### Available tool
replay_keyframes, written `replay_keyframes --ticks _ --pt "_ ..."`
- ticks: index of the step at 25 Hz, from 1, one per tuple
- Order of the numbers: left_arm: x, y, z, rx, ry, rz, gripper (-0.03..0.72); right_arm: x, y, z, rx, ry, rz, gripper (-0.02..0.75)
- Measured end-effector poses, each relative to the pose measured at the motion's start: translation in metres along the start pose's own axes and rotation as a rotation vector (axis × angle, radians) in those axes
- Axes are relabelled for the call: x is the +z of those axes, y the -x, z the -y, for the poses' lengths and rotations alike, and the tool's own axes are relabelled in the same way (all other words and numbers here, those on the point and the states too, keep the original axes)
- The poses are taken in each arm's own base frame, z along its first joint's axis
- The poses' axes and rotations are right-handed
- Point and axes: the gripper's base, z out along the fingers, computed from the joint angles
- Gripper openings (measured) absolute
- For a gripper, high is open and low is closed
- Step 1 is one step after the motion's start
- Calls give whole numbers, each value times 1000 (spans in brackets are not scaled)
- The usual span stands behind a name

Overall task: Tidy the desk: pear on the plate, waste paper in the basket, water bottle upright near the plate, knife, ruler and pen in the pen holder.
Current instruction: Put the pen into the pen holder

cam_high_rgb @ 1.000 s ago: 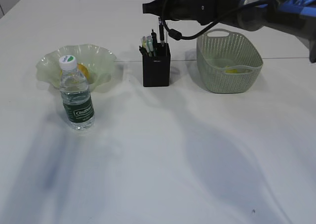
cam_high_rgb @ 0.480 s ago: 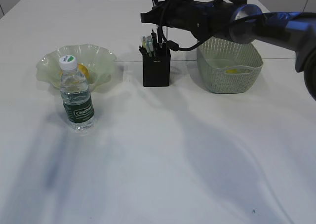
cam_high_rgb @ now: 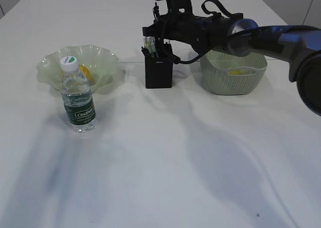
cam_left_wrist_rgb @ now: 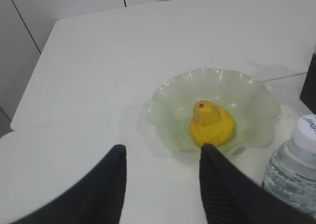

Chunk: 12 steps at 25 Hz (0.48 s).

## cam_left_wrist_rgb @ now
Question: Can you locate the clear water bottle green label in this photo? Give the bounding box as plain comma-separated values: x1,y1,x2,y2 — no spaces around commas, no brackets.
262,114,316,213

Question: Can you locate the black square pen holder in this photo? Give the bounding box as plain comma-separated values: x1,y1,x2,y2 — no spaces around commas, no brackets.
300,53,316,114

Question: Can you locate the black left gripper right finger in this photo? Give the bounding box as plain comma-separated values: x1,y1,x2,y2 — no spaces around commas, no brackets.
199,144,316,224

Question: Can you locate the yellow pear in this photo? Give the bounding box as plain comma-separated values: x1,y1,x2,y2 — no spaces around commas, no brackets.
189,100,235,147

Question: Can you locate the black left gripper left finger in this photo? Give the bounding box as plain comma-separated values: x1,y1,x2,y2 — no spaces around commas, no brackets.
16,145,127,224

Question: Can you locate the pale green wavy plate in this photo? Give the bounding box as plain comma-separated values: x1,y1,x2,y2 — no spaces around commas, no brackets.
146,68,281,156

